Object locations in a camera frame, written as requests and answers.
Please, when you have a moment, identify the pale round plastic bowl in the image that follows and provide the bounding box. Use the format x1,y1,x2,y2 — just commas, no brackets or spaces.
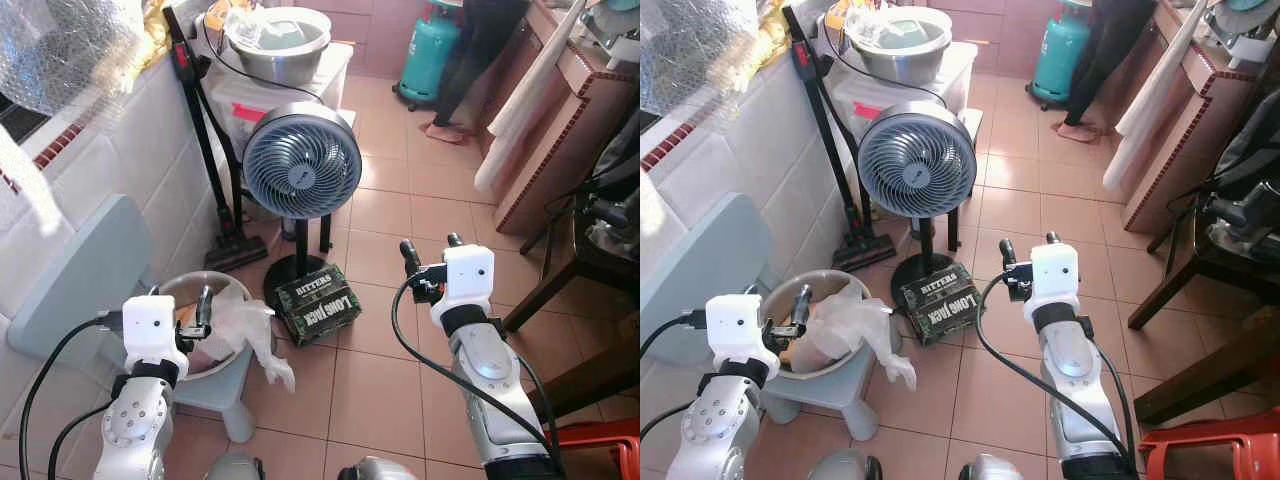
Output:
764,269,873,381
155,270,257,382

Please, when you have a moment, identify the white plastic bag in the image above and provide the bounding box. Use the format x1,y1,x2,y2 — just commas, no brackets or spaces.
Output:
808,279,919,392
198,283,298,393

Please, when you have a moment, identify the dark green printed carton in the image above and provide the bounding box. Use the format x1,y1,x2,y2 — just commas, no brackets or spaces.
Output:
897,261,987,347
274,264,364,348

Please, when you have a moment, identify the grey-blue plastic chair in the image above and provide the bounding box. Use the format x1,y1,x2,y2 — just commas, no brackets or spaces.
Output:
5,193,259,444
640,192,883,443

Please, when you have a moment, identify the grey standing fan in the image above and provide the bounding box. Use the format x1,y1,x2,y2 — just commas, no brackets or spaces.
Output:
242,100,364,307
857,99,979,301

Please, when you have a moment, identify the dark wooden side table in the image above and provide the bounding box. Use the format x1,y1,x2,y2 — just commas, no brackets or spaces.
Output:
1127,188,1280,332
500,188,641,334

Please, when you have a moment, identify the white rolled sheet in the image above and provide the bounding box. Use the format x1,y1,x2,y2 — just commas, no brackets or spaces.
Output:
1102,0,1213,194
473,0,589,194

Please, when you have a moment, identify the black red stick vacuum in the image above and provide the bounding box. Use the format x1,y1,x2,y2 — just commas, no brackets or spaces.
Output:
162,5,270,274
781,5,897,274

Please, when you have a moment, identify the brown wooden cabinet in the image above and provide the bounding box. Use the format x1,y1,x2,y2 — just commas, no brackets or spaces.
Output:
1118,0,1280,237
478,0,641,238

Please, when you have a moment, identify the black bag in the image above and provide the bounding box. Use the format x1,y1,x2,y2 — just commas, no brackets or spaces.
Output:
574,108,641,263
1198,98,1280,263

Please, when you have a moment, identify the teal gas cylinder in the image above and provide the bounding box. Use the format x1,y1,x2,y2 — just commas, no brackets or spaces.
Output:
1028,0,1094,111
396,0,464,109

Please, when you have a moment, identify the grey robot right leg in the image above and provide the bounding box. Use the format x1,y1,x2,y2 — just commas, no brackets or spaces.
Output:
959,454,1025,480
337,455,418,480

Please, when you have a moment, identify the person in black trousers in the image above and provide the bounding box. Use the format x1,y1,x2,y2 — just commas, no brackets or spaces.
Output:
420,0,532,144
1050,0,1158,144

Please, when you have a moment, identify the brown wooden bench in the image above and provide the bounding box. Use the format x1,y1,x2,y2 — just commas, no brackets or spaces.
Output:
528,313,641,423
1134,305,1280,427

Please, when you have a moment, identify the white plastic storage box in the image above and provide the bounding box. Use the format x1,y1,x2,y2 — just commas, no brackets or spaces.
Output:
198,38,358,166
822,38,983,166

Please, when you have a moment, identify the large steel basin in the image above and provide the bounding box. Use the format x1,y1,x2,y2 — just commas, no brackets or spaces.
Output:
221,7,334,88
844,7,954,88

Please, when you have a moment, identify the red plastic stool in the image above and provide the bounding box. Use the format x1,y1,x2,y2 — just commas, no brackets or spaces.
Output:
553,417,641,480
1137,404,1280,480

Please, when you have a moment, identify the pale green bowl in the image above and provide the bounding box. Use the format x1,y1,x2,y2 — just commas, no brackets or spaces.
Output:
877,17,938,53

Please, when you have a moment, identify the grey teal machine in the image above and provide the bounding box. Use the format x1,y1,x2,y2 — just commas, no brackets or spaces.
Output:
583,0,641,63
1203,0,1280,68

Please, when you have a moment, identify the clear bubble wrap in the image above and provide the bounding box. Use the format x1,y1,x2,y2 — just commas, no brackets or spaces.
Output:
640,0,788,123
0,0,153,118

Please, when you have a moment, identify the yellow cloth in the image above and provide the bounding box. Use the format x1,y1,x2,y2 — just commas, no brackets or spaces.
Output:
753,0,793,63
138,0,178,56

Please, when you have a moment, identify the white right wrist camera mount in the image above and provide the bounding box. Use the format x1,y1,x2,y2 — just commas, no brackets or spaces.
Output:
430,244,497,327
1024,242,1083,323

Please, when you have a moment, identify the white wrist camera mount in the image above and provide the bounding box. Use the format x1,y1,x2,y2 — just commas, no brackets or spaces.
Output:
1024,242,1083,323
121,294,192,379
430,244,497,327
704,292,782,379

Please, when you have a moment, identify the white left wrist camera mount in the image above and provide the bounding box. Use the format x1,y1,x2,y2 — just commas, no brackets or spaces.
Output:
704,292,782,379
121,294,192,379

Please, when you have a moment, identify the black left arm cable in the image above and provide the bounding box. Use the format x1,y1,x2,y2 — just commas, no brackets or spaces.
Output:
18,312,125,480
640,310,707,363
640,398,703,443
46,400,119,480

